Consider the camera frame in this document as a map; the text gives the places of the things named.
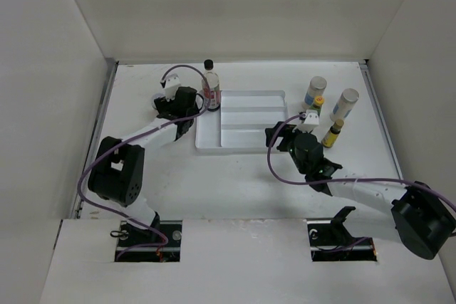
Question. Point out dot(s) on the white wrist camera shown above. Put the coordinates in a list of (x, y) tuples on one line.
[(170, 84), (309, 120)]

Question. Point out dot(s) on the white shaker blue label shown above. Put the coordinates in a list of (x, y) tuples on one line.
[(349, 97), (316, 88)]

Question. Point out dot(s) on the white shaker blue label right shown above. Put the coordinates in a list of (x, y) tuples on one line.
[(349, 97)]

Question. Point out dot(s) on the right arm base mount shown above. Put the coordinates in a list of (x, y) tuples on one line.
[(330, 241)]

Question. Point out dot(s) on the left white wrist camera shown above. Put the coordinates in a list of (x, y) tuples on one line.
[(170, 84)]

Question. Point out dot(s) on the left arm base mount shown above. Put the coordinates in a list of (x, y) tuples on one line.
[(134, 245)]

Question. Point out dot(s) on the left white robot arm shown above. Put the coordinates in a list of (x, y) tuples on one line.
[(118, 177)]

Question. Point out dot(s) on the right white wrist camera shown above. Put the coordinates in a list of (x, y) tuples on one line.
[(309, 120)]

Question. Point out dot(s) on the green bottle yellow cap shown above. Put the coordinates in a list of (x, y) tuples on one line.
[(317, 104)]

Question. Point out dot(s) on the white shaker blue label left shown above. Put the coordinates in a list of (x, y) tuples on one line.
[(316, 88)]

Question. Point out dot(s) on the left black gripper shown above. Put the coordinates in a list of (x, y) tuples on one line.
[(164, 105)]

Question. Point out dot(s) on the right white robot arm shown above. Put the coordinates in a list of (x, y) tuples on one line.
[(423, 219)]

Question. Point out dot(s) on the dark sauce bottle black cap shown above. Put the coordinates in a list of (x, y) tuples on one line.
[(211, 88)]

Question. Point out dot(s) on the small yellow label bottle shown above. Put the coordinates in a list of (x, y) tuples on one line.
[(332, 135)]

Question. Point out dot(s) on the white divided organizer tray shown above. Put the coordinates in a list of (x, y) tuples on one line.
[(238, 126)]

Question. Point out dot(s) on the spice jar orange contents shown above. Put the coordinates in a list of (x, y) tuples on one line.
[(155, 97)]

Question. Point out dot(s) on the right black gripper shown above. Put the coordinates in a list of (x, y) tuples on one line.
[(285, 132)]

